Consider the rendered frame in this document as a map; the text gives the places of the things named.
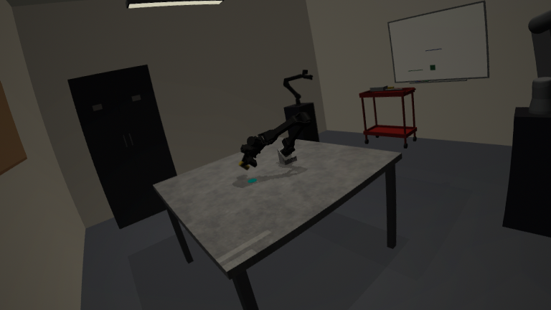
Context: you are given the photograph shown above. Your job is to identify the yellow tall cylinder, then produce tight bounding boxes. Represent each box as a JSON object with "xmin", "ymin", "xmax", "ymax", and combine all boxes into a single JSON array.
[{"xmin": 238, "ymin": 161, "xmax": 250, "ymax": 170}]

